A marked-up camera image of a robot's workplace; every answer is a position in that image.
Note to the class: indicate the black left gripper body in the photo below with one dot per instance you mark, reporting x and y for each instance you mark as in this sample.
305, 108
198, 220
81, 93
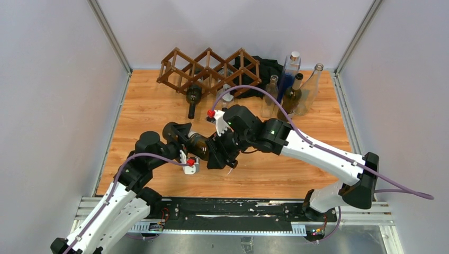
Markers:
172, 148

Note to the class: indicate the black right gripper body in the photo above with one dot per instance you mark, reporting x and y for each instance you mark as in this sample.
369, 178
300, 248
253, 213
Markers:
232, 143

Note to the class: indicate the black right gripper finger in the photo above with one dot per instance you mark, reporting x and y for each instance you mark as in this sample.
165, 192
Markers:
215, 144
216, 161

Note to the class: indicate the dark green wine bottle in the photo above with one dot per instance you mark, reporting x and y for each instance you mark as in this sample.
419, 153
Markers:
193, 97

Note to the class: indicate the clear bottle black cap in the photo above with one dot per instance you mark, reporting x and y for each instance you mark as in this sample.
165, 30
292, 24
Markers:
228, 99

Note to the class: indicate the green bottle silver neck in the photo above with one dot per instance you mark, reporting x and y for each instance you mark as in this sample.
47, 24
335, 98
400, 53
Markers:
292, 95

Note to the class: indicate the clear glass bottle dark label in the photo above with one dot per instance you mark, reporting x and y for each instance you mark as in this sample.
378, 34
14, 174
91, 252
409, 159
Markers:
309, 91

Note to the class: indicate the blue square glass bottle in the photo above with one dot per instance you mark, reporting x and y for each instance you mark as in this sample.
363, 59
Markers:
290, 69

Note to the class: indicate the dark bottle slot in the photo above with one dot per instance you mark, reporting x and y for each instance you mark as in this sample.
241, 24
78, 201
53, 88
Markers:
195, 145

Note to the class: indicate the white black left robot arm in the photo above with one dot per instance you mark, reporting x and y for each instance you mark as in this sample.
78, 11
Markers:
122, 189

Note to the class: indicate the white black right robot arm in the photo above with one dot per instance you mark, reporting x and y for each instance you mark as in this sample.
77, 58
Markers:
238, 129

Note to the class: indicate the brown wooden wine rack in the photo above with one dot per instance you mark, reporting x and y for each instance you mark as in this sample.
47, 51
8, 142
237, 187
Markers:
210, 71

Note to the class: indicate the black cloth behind rack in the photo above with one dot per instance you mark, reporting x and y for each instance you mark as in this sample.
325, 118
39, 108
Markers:
267, 68

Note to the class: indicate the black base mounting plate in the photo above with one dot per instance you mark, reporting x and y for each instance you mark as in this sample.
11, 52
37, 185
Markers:
233, 214

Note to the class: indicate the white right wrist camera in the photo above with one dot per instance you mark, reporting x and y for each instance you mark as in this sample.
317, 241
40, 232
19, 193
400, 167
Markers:
221, 125

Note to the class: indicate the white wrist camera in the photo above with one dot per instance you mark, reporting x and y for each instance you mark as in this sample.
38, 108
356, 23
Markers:
221, 125
190, 165

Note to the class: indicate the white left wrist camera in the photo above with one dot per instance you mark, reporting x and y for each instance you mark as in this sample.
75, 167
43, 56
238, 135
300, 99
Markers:
190, 165

